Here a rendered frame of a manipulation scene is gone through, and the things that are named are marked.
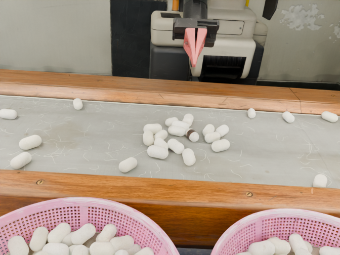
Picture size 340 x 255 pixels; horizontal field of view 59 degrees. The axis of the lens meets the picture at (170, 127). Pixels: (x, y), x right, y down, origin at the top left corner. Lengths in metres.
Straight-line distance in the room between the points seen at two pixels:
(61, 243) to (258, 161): 0.36
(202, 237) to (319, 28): 2.63
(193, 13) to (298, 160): 0.38
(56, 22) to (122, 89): 1.96
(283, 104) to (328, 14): 2.21
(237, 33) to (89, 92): 0.64
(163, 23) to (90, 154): 0.94
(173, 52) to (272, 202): 1.08
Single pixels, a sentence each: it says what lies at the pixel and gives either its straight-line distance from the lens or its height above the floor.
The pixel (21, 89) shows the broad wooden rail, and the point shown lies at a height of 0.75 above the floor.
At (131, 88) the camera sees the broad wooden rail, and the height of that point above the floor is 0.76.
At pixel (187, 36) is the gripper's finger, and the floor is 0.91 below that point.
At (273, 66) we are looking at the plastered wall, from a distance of 2.89.
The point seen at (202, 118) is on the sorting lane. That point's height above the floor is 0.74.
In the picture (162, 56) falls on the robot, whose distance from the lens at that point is 1.44.
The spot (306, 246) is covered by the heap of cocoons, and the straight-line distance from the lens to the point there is 0.46.
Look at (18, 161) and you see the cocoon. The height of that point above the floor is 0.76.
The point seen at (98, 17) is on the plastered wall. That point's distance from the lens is 2.60.
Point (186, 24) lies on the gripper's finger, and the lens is 0.69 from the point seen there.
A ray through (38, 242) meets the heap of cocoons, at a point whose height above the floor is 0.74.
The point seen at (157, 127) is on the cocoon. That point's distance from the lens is 0.60.
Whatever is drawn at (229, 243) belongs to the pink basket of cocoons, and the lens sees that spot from 0.41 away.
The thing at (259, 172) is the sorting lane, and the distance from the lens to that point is 0.56.
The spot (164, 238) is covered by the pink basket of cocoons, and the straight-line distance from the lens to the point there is 0.38.
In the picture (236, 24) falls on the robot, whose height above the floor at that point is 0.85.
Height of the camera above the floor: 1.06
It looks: 30 degrees down
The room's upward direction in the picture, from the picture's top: 4 degrees clockwise
